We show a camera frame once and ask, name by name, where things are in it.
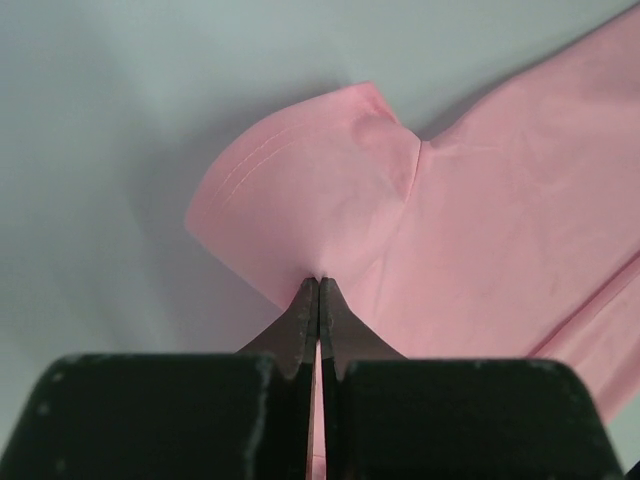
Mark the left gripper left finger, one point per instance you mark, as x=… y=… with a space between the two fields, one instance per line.
x=246 y=415

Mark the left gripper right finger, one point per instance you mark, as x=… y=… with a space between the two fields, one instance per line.
x=390 y=417

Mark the pink t shirt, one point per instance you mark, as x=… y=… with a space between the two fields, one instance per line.
x=513 y=233

